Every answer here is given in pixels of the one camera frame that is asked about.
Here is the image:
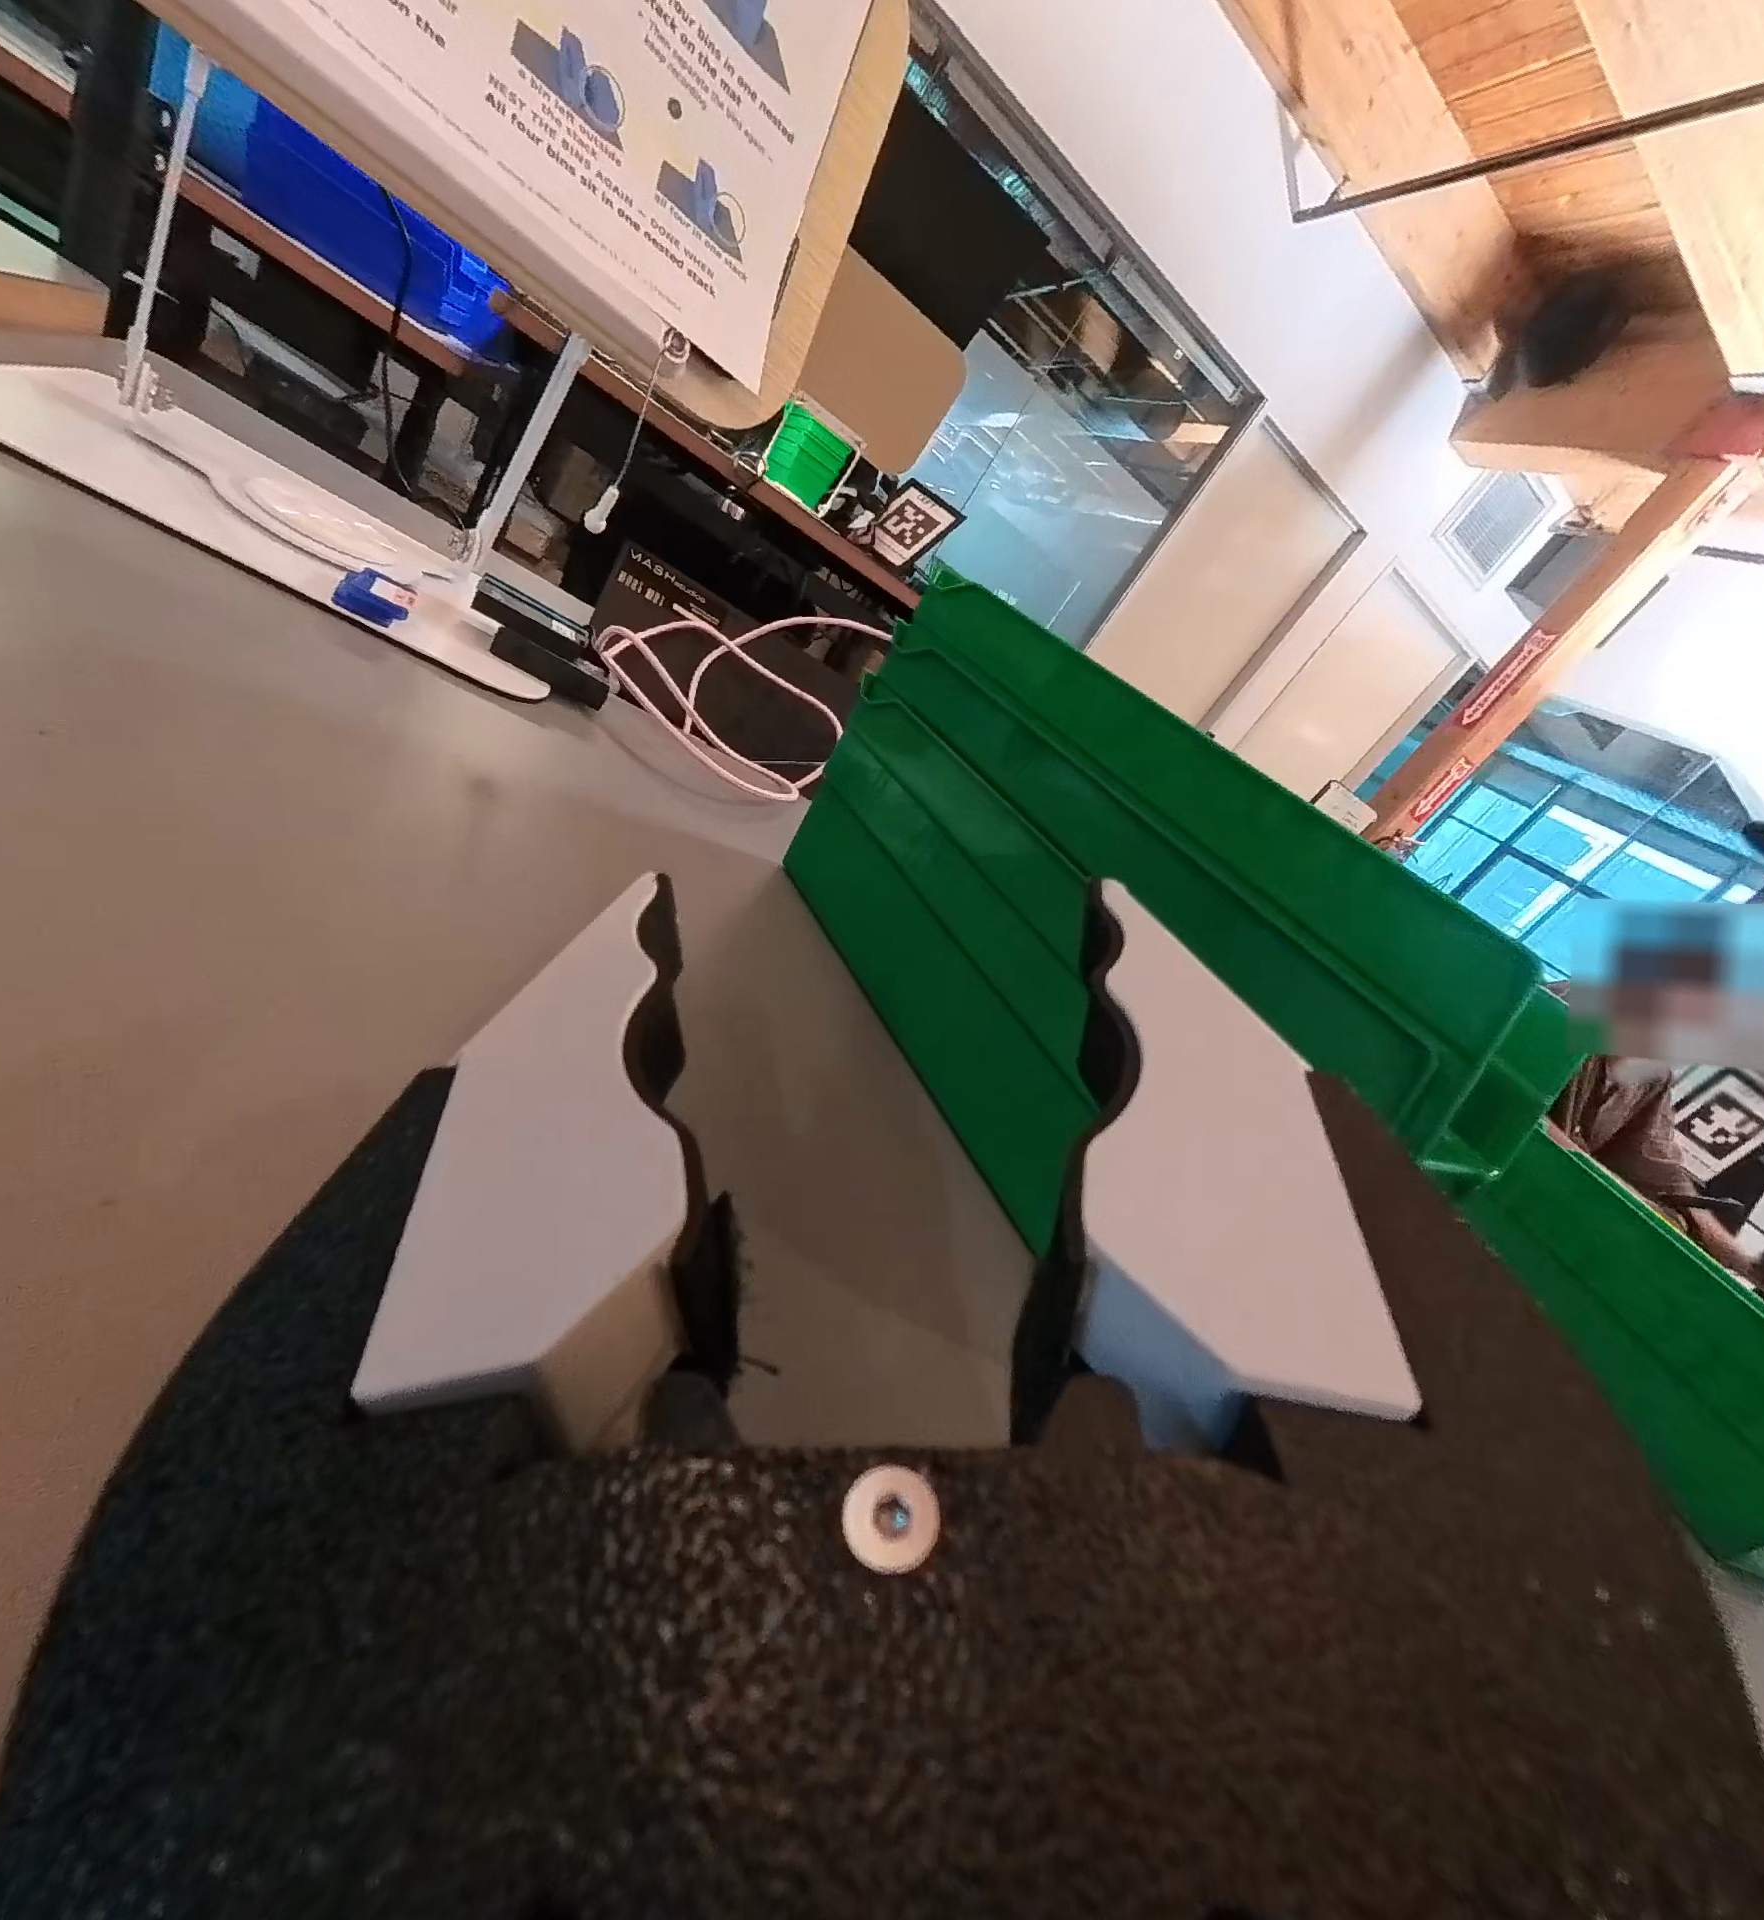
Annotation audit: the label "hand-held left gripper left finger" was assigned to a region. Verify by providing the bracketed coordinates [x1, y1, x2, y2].
[353, 874, 742, 1449]

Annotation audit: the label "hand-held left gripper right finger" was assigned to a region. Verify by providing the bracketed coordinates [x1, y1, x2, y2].
[1010, 878, 1424, 1449]

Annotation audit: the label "green plastic bin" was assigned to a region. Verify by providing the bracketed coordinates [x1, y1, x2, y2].
[781, 562, 1555, 1254]
[1422, 982, 1764, 1596]

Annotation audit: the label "stack of blue bins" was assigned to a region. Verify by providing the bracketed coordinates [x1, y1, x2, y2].
[147, 22, 517, 333]

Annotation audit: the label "framed fiducial tag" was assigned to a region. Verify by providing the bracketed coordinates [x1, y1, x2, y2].
[875, 479, 967, 569]
[1667, 1062, 1764, 1191]

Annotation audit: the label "large window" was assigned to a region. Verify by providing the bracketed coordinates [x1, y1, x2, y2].
[1399, 697, 1764, 939]

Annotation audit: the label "long red sign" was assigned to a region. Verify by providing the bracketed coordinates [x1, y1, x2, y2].
[1458, 628, 1563, 732]

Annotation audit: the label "white door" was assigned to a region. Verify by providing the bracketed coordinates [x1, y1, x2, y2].
[1084, 421, 1364, 753]
[1227, 562, 1477, 798]

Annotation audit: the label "black cardboard box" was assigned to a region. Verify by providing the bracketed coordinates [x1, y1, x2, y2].
[589, 532, 840, 669]

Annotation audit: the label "long wooden-edged desk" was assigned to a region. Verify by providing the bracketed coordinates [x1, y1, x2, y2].
[493, 286, 930, 618]

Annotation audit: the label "tan board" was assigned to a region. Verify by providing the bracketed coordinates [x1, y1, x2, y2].
[808, 247, 967, 474]

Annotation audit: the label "black panel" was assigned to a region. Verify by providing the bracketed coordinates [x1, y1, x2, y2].
[845, 90, 1065, 339]

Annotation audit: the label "instruction poster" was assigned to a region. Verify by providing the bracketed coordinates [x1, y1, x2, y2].
[147, 0, 877, 384]

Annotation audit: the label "wooden post with red signs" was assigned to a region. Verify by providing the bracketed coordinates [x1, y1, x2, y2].
[1370, 450, 1747, 843]

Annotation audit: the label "white wall vent grille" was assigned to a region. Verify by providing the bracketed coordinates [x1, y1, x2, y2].
[1432, 468, 1563, 583]

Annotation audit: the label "pink cable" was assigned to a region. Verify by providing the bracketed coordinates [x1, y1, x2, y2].
[597, 616, 900, 804]

